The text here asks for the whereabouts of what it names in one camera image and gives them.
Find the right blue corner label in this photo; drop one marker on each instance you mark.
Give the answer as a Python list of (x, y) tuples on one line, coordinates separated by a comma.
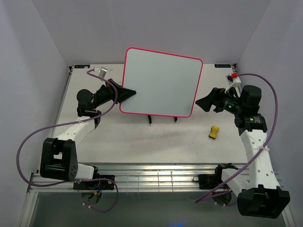
[(222, 65)]

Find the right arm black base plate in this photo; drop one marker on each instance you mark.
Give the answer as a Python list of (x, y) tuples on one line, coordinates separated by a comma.
[(207, 181)]

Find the blue corner label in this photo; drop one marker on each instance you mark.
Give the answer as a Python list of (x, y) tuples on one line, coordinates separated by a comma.
[(82, 66), (222, 65)]

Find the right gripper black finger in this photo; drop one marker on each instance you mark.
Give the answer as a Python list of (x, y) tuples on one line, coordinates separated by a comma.
[(209, 99), (205, 107)]

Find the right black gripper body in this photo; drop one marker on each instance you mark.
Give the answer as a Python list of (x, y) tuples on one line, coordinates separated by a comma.
[(226, 102)]

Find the wire whiteboard stand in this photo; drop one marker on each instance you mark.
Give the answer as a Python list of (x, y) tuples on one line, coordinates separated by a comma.
[(152, 119)]

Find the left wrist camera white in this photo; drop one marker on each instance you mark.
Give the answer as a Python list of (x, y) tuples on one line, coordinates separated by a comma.
[(100, 72)]

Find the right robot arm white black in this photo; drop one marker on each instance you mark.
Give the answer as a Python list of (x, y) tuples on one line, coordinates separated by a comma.
[(258, 192)]

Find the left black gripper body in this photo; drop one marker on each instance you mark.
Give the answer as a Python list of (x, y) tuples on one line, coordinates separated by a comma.
[(104, 95)]

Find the yellow bone-shaped eraser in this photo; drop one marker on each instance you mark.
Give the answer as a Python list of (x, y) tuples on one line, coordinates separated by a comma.
[(213, 132)]

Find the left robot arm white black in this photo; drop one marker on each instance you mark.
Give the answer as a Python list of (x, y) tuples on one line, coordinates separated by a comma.
[(59, 155)]

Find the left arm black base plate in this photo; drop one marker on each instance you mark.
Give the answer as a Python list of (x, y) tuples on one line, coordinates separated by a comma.
[(96, 185)]

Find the pink framed whiteboard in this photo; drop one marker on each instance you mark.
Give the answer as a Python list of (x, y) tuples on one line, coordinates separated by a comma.
[(166, 84)]

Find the left blue corner label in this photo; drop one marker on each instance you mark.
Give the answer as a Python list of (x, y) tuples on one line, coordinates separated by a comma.
[(82, 66)]

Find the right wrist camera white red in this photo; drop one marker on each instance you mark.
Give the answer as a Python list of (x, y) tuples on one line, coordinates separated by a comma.
[(233, 81)]

